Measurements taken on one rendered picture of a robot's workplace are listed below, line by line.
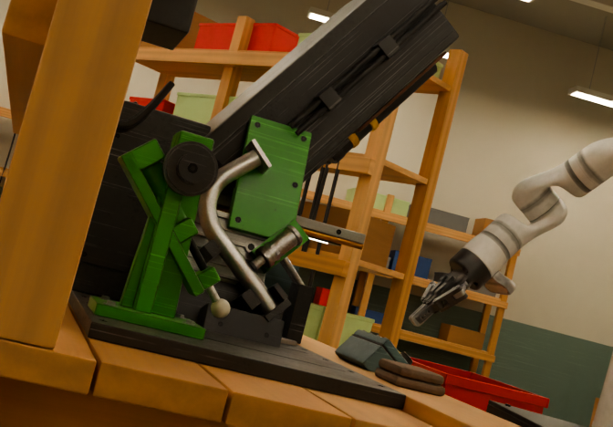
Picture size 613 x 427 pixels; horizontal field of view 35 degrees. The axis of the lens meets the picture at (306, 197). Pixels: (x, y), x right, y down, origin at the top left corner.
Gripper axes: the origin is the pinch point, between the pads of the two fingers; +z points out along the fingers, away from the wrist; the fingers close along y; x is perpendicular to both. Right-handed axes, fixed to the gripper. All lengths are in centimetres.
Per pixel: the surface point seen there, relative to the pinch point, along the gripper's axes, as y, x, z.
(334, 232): -13.8, -18.7, -0.5
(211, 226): 3.9, -36.9, 19.3
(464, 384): 2.6, 14.0, 2.2
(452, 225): -794, 234, -292
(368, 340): 6.0, -5.2, 11.4
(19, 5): 51, -75, 27
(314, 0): -879, -42, -356
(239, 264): 5.2, -29.4, 19.8
